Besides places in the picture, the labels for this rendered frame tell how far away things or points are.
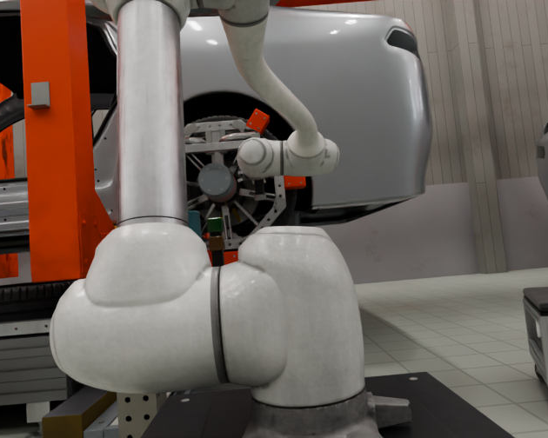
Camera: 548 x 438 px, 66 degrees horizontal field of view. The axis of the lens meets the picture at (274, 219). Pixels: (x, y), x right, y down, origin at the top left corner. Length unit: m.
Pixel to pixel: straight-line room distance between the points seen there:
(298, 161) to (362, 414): 0.77
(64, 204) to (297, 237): 1.12
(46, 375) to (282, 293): 1.28
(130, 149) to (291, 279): 0.29
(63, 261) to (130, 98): 0.95
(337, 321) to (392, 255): 5.69
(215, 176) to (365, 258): 4.63
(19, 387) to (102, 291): 1.22
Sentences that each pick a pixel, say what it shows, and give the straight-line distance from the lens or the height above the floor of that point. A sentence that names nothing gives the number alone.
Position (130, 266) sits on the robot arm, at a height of 0.55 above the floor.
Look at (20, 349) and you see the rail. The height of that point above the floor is 0.30.
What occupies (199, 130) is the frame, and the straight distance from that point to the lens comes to 1.85.
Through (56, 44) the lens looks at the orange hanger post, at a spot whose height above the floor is 1.31.
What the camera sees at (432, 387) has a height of 0.30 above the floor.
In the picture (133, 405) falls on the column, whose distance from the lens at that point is 1.24.
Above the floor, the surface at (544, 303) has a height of 0.34.
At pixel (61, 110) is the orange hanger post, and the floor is 1.08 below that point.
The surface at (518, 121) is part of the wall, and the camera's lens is 7.24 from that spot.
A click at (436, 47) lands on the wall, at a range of 7.12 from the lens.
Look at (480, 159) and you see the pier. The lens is 6.60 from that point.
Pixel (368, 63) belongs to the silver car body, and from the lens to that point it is 2.14.
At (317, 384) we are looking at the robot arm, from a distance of 0.54.
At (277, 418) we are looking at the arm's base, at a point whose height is 0.36.
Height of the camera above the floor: 0.56
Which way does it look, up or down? 4 degrees up
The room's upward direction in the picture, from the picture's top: 5 degrees counter-clockwise
